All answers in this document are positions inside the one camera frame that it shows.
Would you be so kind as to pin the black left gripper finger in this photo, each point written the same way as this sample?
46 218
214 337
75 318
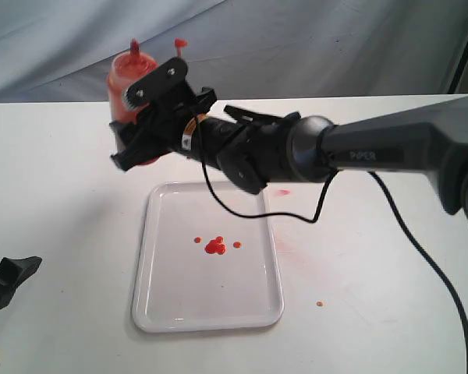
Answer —
13 272

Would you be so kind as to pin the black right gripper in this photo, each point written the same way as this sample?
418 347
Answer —
157 129

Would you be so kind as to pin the red sauce squeeze bottle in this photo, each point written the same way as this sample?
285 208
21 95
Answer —
127 67

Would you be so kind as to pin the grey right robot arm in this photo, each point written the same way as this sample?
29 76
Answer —
253 149

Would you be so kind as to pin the red sauce blob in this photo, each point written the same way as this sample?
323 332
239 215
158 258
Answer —
216 246

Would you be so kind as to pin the grey backdrop cloth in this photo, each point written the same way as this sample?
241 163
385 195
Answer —
62 50

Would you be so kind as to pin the white rectangular plastic tray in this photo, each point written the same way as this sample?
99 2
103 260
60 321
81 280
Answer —
181 288

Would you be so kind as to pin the black tripod stand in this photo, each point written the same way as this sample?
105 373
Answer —
459 70

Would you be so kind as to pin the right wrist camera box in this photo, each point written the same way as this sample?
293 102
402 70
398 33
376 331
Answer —
155 84

